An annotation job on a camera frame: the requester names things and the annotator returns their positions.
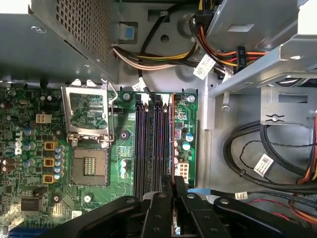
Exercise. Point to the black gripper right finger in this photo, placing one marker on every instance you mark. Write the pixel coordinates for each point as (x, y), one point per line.
(200, 218)

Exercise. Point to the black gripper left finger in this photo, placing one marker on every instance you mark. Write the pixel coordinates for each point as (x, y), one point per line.
(158, 218)

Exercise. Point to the RAM stick with black chips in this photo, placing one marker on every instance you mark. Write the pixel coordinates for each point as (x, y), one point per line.
(171, 138)

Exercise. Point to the green motherboard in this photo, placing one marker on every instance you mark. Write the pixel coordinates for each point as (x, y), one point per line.
(116, 183)

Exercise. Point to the black open PC case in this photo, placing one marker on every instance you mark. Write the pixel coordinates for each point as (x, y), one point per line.
(218, 148)

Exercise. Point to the CPU socket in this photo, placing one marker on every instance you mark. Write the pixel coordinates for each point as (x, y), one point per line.
(89, 166)

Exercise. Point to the blue expansion slot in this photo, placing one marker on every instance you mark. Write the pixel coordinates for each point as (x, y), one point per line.
(37, 234)

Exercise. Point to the metal socket cover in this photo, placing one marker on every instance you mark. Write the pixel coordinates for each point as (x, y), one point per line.
(66, 111)

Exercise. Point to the grey power supply unit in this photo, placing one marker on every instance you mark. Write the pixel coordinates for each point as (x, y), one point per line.
(37, 54)

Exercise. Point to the grey metal drive cage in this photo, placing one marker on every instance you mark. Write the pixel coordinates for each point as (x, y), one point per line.
(247, 15)

